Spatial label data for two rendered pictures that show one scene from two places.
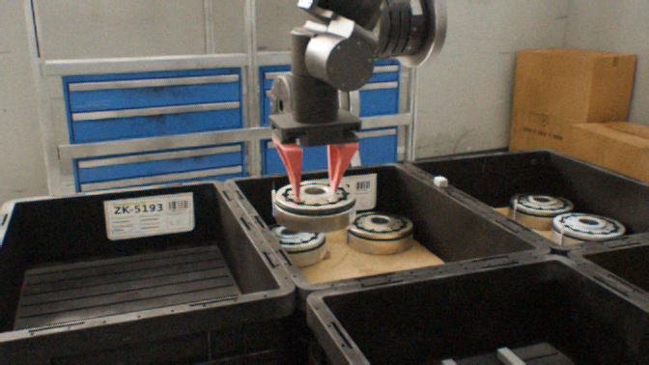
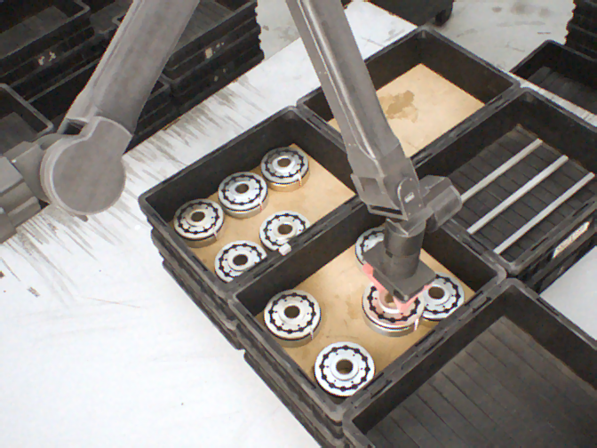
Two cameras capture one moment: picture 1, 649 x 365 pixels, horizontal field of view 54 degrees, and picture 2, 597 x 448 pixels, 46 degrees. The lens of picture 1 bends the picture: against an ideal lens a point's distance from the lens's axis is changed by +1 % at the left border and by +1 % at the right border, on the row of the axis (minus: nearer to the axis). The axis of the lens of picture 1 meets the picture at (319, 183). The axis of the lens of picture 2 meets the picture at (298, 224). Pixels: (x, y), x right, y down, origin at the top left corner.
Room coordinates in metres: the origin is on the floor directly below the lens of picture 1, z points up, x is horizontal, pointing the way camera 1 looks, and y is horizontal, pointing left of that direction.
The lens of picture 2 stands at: (1.07, 0.57, 1.96)
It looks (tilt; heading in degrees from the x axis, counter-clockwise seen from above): 51 degrees down; 254
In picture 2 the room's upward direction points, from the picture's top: 6 degrees counter-clockwise
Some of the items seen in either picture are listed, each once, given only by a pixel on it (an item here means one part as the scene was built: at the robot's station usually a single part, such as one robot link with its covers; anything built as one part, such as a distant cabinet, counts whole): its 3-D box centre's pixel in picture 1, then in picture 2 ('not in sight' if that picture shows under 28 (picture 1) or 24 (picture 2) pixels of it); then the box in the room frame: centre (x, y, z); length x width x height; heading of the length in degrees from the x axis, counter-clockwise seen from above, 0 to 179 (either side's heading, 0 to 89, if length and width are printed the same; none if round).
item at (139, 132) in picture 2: not in sight; (108, 134); (1.18, -1.32, 0.31); 0.40 x 0.30 x 0.34; 25
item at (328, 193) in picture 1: (315, 192); (394, 299); (0.77, 0.01, 0.96); 0.05 x 0.05 x 0.01
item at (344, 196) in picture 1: (315, 196); (393, 300); (0.77, 0.01, 0.96); 0.10 x 0.10 x 0.01
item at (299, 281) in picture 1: (362, 217); (366, 288); (0.79, -0.06, 0.92); 0.40 x 0.30 x 0.02; 19
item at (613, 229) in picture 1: (588, 226); (242, 190); (0.91, -0.41, 0.86); 0.10 x 0.10 x 0.01
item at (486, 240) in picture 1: (361, 253); (365, 303); (0.79, -0.06, 0.87); 0.40 x 0.30 x 0.11; 19
